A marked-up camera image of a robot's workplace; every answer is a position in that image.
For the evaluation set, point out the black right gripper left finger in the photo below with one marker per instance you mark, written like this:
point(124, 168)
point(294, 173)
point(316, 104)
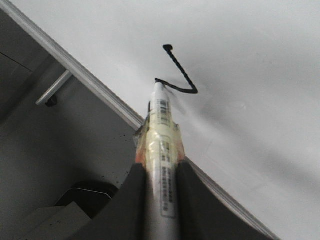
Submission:
point(123, 217)

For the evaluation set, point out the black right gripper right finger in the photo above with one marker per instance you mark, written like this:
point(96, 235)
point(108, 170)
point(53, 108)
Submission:
point(203, 216)

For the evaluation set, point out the white taped whiteboard marker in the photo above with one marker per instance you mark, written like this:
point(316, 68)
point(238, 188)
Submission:
point(158, 151)

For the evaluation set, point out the grey metal box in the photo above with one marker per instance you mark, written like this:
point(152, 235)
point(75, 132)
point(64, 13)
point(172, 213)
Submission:
point(77, 207)

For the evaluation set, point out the black marker stroke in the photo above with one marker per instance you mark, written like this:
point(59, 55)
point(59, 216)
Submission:
point(193, 89)

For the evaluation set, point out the white whiteboard with aluminium frame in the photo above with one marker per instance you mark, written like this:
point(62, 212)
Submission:
point(253, 127)

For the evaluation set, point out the silver cabinet handle bar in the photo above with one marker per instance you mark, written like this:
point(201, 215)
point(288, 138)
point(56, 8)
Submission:
point(54, 88)

